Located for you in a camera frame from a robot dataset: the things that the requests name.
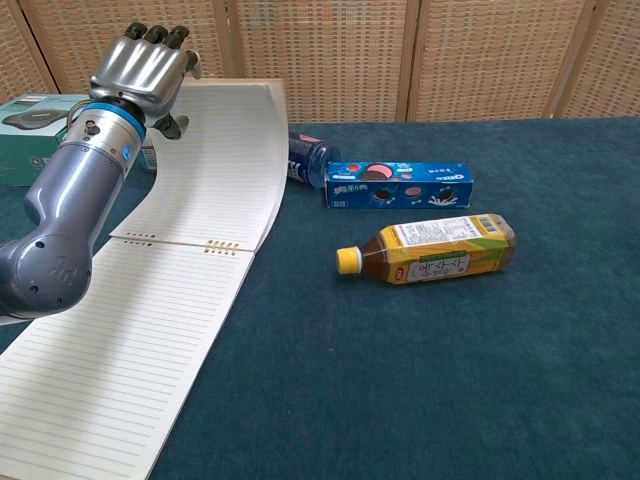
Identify blue Oreo cookie box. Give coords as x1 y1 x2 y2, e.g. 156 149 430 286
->
323 160 475 210

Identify dark teal table cloth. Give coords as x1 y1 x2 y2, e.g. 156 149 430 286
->
0 117 640 480

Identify blue plastic drink bottle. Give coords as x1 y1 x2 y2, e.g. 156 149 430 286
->
287 132 342 190

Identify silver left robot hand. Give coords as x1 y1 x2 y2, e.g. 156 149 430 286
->
88 22 202 141

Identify woven folding screen panel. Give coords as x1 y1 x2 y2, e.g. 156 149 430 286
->
17 0 241 101
222 0 421 126
0 0 61 104
542 0 640 121
407 0 599 124

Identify yellow-cap tea bottle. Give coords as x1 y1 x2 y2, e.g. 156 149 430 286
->
335 213 518 287

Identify teal Philips product box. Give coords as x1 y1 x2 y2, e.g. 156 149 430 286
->
0 93 91 188

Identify cream spiral lined notebook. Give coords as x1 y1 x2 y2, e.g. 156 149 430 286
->
0 77 291 480

